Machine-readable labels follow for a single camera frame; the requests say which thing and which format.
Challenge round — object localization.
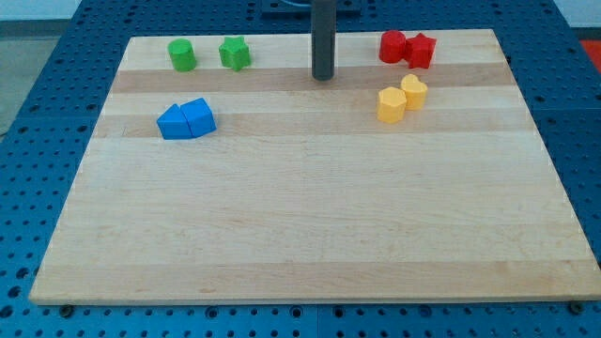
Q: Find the green star block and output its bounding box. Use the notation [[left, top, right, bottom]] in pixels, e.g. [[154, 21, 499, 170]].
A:
[[219, 36, 252, 71]]

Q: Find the red star block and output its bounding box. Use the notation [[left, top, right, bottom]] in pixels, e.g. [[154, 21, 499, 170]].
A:
[[405, 33, 437, 69]]

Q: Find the light wooden board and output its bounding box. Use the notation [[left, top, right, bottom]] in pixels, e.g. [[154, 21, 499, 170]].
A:
[[29, 29, 600, 305]]

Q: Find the yellow hexagon block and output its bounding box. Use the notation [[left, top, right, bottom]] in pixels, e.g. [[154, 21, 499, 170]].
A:
[[377, 86, 407, 124]]

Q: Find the blue cube block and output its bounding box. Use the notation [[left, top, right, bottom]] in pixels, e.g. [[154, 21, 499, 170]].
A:
[[180, 98, 217, 138]]

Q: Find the blue triangle block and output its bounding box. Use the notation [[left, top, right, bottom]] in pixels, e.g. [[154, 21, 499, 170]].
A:
[[156, 104, 193, 140]]

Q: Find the yellow heart block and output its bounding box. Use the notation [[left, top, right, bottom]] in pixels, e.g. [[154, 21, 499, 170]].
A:
[[400, 74, 428, 111]]

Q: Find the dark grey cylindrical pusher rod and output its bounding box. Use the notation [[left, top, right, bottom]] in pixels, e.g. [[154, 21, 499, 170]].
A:
[[311, 0, 336, 82]]

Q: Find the red cylinder block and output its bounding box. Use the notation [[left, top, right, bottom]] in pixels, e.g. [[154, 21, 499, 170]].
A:
[[378, 30, 407, 64]]

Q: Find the green cylinder block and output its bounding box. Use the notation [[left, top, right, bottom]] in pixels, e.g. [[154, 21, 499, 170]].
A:
[[167, 38, 197, 72]]

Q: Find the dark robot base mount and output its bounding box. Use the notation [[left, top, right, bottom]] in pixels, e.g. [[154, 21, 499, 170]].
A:
[[260, 0, 362, 20]]

